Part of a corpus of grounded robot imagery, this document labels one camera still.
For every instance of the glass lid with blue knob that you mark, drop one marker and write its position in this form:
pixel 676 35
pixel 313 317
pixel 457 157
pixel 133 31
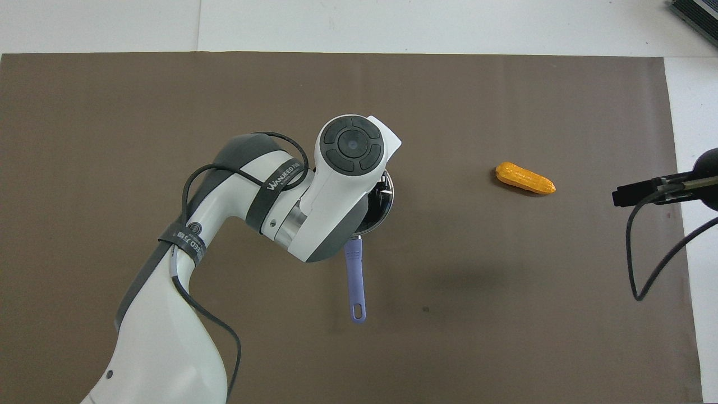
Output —
pixel 377 216

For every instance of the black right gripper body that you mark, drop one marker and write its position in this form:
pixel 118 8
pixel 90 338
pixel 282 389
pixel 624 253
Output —
pixel 709 163

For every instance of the black ribbed device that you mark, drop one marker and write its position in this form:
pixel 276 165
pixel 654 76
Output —
pixel 698 17

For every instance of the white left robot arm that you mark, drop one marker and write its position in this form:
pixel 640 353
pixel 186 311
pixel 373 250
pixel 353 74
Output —
pixel 168 336

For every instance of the brown table mat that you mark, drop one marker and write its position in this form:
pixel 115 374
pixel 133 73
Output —
pixel 112 112

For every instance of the yellow toy corn cob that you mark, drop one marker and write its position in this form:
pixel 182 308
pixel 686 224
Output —
pixel 524 178

